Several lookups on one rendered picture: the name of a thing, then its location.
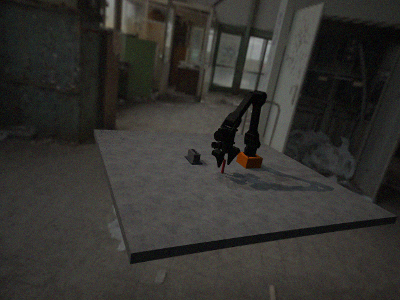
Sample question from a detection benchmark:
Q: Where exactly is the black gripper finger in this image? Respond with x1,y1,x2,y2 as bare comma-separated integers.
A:
227,152,238,165
215,156,224,168

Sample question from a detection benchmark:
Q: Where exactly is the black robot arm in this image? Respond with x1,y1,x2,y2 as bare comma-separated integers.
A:
211,91,268,157

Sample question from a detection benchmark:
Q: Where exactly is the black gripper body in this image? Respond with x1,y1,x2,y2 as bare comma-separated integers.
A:
212,140,240,158

